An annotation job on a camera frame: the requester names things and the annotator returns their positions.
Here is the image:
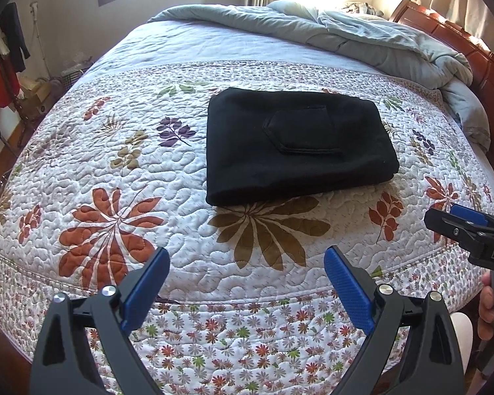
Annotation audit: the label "person's pale pink clothing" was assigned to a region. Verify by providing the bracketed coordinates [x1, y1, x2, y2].
[450, 312, 475, 363]

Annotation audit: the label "person's right hand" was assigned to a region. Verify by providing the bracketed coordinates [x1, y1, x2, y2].
[477, 273, 494, 339]

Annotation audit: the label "floral quilted bedspread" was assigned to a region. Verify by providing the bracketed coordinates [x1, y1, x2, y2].
[0, 18, 494, 395]

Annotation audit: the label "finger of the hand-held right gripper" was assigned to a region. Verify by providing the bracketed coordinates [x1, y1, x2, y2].
[452, 204, 494, 236]
[424, 208, 485, 252]

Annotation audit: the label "grey duvet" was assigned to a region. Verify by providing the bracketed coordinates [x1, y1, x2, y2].
[148, 0, 492, 154]

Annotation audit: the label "wooden headboard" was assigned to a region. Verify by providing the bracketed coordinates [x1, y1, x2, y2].
[389, 0, 494, 162]

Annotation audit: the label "dark hanging clothes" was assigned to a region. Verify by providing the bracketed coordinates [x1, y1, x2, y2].
[0, 2, 32, 73]

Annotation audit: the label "cardboard box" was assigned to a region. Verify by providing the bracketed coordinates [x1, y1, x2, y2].
[18, 77, 55, 117]

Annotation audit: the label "red hanging garment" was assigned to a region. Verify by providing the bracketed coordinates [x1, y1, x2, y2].
[0, 63, 21, 110]

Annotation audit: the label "black plastic basket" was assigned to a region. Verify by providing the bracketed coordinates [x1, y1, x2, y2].
[60, 66, 90, 88]

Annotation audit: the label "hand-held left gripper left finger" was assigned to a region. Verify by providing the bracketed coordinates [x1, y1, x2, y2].
[30, 248, 171, 395]

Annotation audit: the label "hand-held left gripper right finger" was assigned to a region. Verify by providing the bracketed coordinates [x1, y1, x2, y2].
[323, 246, 467, 395]

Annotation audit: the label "black pants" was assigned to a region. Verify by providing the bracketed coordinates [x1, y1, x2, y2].
[206, 87, 399, 207]

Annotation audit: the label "patterned cloth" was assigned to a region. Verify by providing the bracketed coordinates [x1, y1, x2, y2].
[339, 2, 386, 18]

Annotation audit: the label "white wall cable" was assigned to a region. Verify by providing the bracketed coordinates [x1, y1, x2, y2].
[30, 2, 51, 80]

